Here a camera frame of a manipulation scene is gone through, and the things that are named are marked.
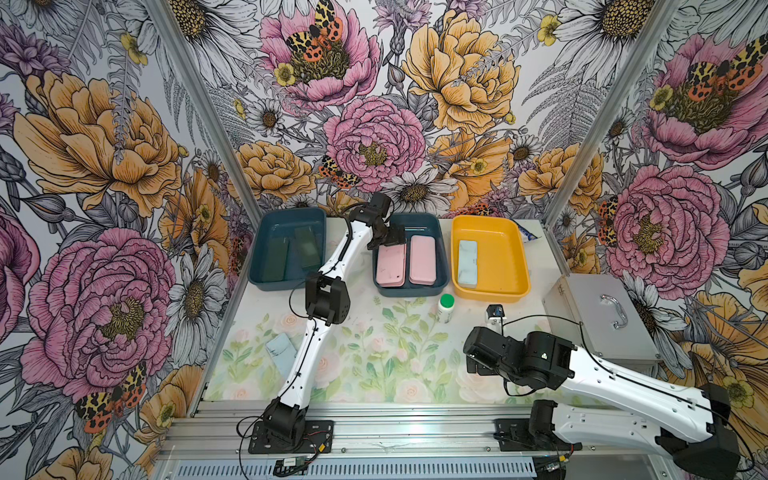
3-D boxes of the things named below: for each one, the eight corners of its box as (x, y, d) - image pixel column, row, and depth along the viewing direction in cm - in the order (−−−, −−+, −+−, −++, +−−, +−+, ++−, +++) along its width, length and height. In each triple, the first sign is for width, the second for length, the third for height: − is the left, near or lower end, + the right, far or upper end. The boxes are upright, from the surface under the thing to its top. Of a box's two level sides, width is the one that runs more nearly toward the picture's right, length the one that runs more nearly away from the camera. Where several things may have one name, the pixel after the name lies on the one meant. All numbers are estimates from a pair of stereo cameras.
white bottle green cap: (437, 323, 95) (441, 307, 88) (436, 310, 98) (439, 293, 91) (450, 323, 95) (456, 307, 88) (449, 310, 98) (453, 293, 91)
